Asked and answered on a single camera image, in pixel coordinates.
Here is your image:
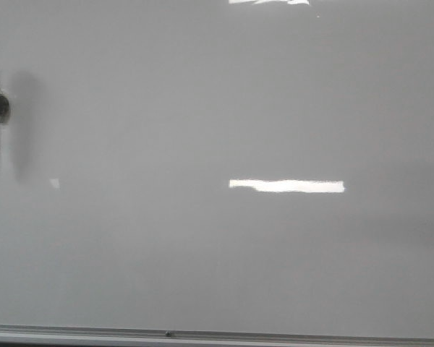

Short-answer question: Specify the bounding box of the white whiteboard with aluminium frame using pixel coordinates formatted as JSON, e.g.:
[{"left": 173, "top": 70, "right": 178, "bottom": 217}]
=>
[{"left": 0, "top": 1, "right": 434, "bottom": 346}]

